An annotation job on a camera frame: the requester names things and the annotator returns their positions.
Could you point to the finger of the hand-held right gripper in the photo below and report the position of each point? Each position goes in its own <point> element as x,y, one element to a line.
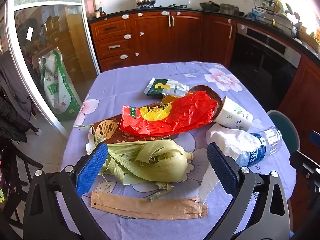
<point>301,160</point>
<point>315,136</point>

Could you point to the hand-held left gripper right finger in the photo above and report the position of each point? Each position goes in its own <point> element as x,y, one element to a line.
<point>222,170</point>

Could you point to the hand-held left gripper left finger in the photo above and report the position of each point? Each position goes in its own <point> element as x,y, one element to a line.
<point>92,167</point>

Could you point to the clear plastic wrapper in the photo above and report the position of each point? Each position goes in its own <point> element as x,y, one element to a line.
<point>206,187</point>

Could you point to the small corn husk scrap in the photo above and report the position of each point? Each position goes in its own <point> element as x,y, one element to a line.
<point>91,142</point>

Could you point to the teal trash bin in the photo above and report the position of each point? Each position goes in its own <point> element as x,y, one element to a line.
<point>287,130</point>

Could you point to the white tissue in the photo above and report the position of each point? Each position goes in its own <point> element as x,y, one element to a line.
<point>230,140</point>

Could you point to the clear plastic water bottle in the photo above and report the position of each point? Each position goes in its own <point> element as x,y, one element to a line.
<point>265,142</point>

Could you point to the brown cardboard box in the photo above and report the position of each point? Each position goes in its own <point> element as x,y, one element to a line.
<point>107,127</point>

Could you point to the floral paper cup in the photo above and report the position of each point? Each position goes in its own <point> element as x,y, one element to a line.
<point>235,115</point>

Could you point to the green corn husks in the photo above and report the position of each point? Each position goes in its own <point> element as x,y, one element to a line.
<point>150,160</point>

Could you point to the red plastic bag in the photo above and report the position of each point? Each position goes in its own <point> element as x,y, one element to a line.
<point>190,112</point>

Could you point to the brown paper chopstick sleeve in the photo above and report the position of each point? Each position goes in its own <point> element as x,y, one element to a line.
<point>150,208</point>

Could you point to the green snack packet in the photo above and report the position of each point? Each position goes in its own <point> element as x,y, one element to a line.
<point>157,87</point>

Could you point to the dark wooden chair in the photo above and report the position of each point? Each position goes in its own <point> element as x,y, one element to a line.
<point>15,160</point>

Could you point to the green white rice bag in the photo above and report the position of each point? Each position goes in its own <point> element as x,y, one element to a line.
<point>60,92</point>

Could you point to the black built-in oven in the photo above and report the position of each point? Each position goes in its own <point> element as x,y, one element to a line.
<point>260,62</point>

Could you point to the black jacket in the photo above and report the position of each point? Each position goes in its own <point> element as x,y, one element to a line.
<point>12,120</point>

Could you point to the purple floral tablecloth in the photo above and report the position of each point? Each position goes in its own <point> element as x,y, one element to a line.
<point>140,85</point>

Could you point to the wicker basket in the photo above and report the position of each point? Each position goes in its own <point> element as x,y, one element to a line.
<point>308,40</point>

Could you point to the red wooden kitchen cabinets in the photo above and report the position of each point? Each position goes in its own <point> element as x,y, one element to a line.
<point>155,35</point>

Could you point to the grey lidded pot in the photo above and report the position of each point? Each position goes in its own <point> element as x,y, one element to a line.
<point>229,8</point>

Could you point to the sauce bottle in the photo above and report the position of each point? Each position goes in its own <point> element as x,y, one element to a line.
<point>101,8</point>

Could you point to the dark wok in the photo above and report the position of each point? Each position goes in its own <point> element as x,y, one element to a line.
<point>209,6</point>

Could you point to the black gas stove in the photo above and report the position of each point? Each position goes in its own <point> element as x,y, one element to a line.
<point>175,5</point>

